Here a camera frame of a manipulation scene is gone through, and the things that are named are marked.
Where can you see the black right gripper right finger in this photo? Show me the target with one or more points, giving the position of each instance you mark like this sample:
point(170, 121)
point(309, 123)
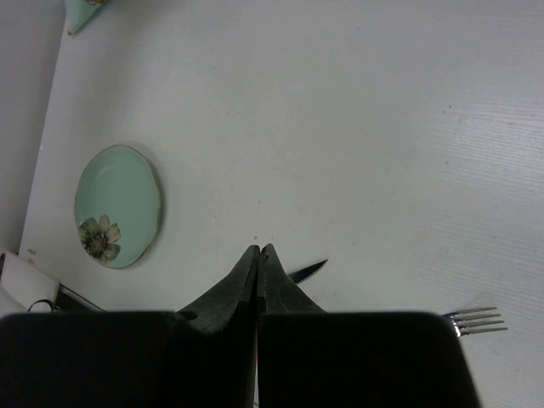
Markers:
point(279, 298)

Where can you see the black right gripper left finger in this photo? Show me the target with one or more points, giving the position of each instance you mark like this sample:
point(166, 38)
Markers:
point(220, 348)

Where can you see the steel table knife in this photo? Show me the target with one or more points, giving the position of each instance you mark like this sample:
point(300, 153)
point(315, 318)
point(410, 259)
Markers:
point(304, 273)

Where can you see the steel fork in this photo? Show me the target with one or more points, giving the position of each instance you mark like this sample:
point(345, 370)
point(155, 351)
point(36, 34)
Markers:
point(474, 321)

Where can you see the green floral ceramic plate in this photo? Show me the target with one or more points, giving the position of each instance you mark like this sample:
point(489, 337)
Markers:
point(117, 207)

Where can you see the green cartoon print placemat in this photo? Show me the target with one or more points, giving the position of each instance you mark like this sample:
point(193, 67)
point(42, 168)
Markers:
point(80, 12)

